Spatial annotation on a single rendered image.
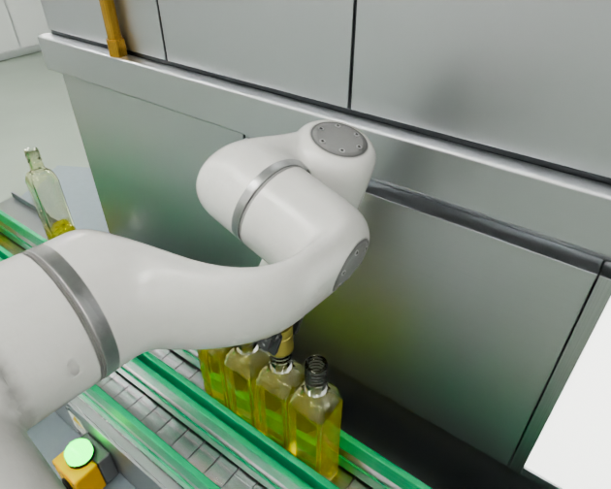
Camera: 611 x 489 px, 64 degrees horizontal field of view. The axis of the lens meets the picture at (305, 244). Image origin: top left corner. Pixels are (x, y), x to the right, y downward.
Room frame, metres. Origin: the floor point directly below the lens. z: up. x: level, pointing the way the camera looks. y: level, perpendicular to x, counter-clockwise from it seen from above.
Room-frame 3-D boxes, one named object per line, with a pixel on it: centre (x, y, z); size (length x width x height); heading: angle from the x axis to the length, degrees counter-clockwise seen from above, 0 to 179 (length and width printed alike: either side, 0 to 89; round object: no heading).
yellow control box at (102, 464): (0.45, 0.39, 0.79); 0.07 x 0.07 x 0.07; 53
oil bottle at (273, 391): (0.42, 0.03, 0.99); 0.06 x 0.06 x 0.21; 54
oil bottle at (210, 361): (0.49, 0.13, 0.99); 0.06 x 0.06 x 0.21; 54
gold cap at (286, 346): (0.42, 0.03, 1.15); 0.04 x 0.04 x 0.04
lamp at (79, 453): (0.45, 0.38, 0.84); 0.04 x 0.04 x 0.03
